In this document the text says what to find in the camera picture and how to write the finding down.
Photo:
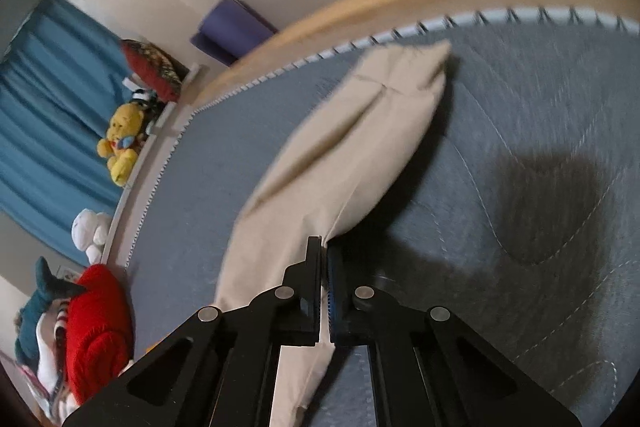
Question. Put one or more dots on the white headboard ledge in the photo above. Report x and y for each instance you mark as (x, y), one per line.
(167, 109)

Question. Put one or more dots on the cream and orange sweater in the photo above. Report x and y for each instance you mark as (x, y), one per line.
(325, 147)

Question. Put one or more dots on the teal plush cloth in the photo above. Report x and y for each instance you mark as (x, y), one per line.
(45, 292)

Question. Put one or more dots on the red patterned cushion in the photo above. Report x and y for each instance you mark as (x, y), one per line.
(150, 67)

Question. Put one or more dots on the grey quilted bed mat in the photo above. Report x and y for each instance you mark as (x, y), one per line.
(500, 107)

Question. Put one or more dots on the red knitted sweater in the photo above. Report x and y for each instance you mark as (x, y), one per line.
(100, 322)

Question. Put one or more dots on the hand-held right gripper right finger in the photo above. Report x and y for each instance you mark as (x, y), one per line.
(334, 302)

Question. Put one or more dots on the blue curtain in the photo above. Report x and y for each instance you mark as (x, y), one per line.
(50, 107)

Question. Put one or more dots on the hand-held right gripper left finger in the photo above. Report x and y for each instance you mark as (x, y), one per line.
(314, 287)

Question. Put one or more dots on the striped small plush toy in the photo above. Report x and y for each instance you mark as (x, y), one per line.
(141, 96)

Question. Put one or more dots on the yellow plush bear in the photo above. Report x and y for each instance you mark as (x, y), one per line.
(125, 127)

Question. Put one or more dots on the purple rolled yoga mat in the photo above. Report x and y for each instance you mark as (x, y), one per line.
(230, 29)

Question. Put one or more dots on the white plush toy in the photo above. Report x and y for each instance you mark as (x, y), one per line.
(90, 229)

